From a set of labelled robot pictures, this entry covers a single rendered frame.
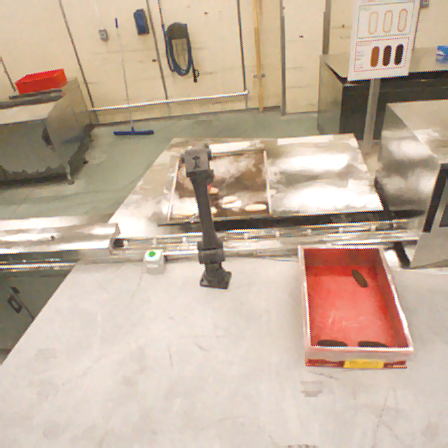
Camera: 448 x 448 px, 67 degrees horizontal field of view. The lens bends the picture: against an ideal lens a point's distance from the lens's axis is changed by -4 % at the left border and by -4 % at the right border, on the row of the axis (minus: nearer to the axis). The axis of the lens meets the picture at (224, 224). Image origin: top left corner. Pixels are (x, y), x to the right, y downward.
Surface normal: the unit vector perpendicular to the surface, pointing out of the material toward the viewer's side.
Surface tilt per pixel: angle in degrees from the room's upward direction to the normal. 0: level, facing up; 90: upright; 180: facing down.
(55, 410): 0
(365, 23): 90
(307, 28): 90
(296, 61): 90
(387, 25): 90
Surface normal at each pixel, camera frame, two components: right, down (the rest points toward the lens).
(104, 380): -0.11, -0.78
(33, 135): -0.04, 0.62
